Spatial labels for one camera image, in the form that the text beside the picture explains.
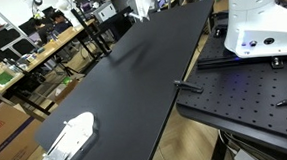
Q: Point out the large cardboard box red label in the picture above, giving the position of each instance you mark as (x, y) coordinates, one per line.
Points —
(10, 135)

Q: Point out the black perforated mounting board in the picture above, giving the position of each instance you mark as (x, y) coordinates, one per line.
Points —
(248, 97)

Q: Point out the metal shelf frame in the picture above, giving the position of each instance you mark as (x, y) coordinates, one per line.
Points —
(4, 38)

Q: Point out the person in dark shirt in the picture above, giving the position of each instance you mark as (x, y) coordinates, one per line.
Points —
(42, 31)

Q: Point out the small open cardboard box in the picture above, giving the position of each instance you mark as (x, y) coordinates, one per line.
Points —
(65, 91)

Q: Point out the silver mounting bolt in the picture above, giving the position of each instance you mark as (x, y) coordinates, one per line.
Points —
(277, 62)

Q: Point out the black table clamp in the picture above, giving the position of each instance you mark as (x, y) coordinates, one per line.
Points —
(188, 86)

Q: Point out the green mat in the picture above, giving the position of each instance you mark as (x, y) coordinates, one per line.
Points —
(3, 78)

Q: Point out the long wooden table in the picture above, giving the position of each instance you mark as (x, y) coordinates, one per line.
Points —
(45, 52)

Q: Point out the small black tripod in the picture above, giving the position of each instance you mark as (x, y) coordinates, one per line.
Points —
(64, 66)

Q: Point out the person in blue shirt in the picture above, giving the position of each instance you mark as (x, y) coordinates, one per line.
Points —
(60, 23)

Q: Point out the green object on floor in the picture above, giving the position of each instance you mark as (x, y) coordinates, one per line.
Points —
(67, 80)

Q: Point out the clear acrylic rack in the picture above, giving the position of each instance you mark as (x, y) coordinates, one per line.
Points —
(68, 139)

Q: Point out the black aluminium rail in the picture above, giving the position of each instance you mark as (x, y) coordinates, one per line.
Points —
(222, 62)

